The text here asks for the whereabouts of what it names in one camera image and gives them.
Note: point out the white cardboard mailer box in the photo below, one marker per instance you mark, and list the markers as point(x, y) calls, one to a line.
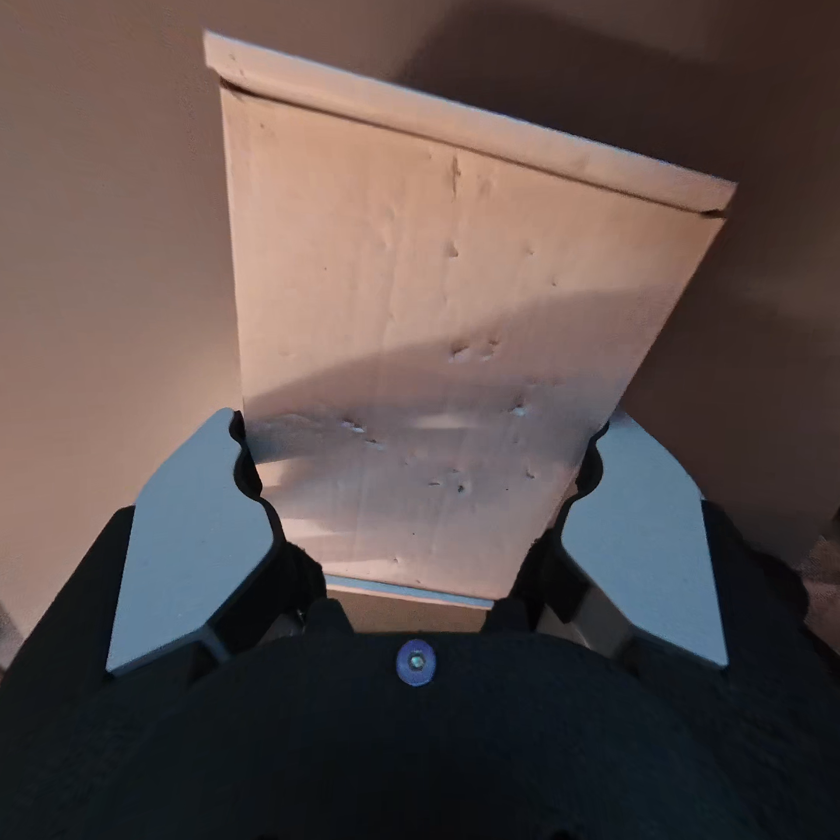
point(426, 295)

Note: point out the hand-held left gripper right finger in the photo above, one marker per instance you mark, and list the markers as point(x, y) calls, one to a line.
point(649, 551)

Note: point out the grey desk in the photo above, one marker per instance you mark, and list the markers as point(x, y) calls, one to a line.
point(98, 197)

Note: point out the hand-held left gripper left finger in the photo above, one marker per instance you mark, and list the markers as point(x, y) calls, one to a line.
point(190, 558)

